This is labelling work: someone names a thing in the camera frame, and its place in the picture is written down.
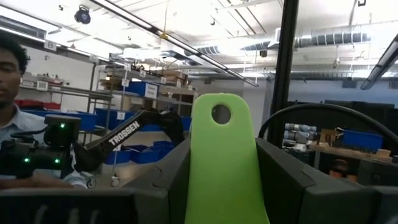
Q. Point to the long linear ceiling light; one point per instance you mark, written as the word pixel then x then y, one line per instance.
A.
pixel 186 47

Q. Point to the metal storage shelf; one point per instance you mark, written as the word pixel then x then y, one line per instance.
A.
pixel 177 101

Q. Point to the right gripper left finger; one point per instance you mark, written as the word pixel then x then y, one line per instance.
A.
pixel 164 186

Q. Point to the person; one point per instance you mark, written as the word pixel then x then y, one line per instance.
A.
pixel 15 124

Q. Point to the short linear ceiling light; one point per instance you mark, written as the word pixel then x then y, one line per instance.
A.
pixel 381 65

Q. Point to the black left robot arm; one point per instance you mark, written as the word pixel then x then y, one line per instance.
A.
pixel 99 152

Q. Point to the silver air duct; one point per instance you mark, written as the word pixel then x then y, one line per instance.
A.
pixel 335 39

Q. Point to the wooden workbench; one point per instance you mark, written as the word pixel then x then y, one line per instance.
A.
pixel 342 152

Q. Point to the black ceiling camera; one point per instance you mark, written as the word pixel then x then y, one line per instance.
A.
pixel 82 15

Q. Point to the green measuring cup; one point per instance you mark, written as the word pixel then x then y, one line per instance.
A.
pixel 224 171

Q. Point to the blue bin with white label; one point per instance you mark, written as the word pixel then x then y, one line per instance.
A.
pixel 135 88

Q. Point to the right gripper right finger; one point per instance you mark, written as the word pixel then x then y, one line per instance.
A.
pixel 295 193

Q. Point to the brown cardboard box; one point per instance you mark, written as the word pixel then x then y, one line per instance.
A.
pixel 174 76

